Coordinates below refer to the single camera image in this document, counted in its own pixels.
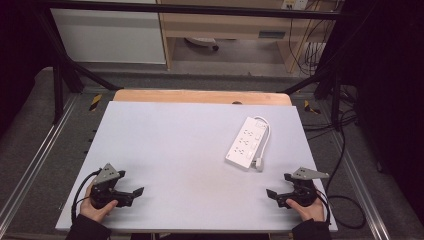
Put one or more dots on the yellow black tape strip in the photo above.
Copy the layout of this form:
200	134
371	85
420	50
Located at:
310	107
95	102

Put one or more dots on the aluminium floor rail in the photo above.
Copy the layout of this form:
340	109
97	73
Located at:
360	186
36	156

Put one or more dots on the office chair base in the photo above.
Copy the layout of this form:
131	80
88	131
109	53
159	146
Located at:
201	42

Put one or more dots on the person's left hand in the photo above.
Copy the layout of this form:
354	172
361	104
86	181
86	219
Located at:
95	213

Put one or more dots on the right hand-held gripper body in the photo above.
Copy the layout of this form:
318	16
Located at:
302	193

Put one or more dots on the white power strip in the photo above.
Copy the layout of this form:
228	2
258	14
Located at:
246	141

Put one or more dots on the black metal frame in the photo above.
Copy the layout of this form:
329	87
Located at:
200	9

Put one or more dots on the person's right hand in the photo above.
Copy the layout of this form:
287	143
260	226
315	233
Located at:
311	212

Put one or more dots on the light wooden desk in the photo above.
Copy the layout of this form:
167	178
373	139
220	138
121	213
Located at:
226	28

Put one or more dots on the white wall socket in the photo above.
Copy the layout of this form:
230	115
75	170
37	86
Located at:
294	4

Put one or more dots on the wooden table board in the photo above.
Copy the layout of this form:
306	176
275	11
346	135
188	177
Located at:
186	96

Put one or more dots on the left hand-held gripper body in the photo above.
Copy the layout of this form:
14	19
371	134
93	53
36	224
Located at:
104	195

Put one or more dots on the white cabinet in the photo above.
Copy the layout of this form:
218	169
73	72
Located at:
106	36

